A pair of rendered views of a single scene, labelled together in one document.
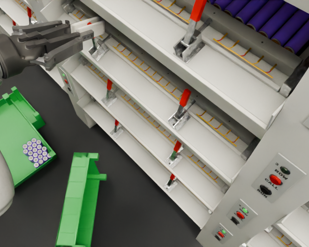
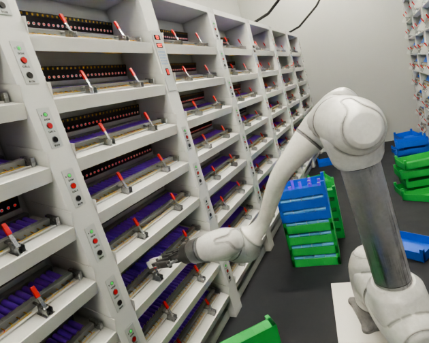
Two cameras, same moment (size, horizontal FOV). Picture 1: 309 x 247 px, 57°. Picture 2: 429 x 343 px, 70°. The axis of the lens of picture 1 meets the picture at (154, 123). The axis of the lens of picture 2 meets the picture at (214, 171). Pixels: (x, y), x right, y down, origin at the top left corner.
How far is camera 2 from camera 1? 1.45 m
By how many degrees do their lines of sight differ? 88
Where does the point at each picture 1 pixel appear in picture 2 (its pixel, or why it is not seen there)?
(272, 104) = (192, 197)
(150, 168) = (205, 325)
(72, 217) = (254, 329)
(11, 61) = not seen: hidden behind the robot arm
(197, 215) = (223, 297)
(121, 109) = (177, 310)
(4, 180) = not seen: hidden behind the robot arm
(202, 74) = (186, 206)
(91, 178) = not seen: outside the picture
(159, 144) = (195, 287)
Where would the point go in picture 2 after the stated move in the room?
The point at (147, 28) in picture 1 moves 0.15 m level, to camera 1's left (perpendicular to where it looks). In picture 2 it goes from (171, 217) to (178, 226)
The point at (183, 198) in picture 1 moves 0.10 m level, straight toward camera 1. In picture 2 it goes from (216, 305) to (235, 300)
